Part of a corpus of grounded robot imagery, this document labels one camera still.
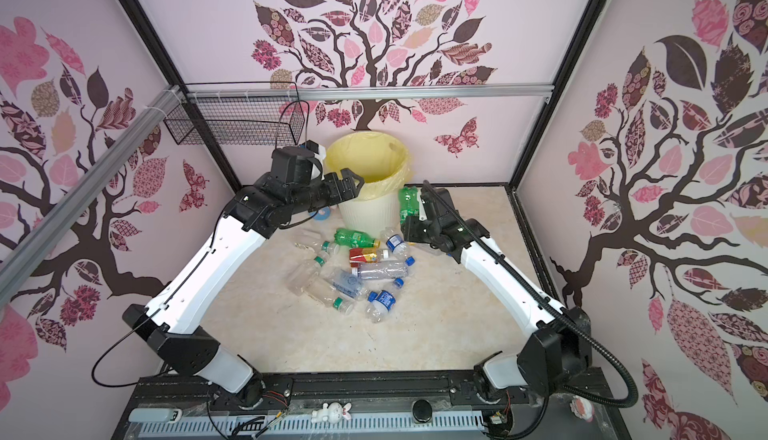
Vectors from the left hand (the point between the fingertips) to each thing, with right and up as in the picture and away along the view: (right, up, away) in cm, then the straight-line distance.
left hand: (351, 190), depth 70 cm
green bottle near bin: (-3, -14, +28) cm, 32 cm away
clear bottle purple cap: (+8, -24, +22) cm, 34 cm away
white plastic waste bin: (+3, -7, +25) cm, 26 cm away
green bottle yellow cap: (+14, -2, +9) cm, 17 cm away
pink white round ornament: (+54, -51, -2) cm, 74 cm away
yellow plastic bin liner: (+6, +13, +34) cm, 37 cm away
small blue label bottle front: (+6, -32, +16) cm, 36 cm away
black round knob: (+16, -48, -7) cm, 51 cm away
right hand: (+14, -8, +10) cm, 20 cm away
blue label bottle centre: (+11, -16, +28) cm, 34 cm away
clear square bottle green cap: (-20, -26, +23) cm, 40 cm away
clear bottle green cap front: (-11, -31, +21) cm, 39 cm away
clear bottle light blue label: (-3, -27, +18) cm, 33 cm away
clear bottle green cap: (-17, -15, +28) cm, 36 cm away
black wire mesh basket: (-40, +27, +25) cm, 54 cm away
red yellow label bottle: (+1, -19, +25) cm, 31 cm away
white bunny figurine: (-4, -52, -1) cm, 53 cm away
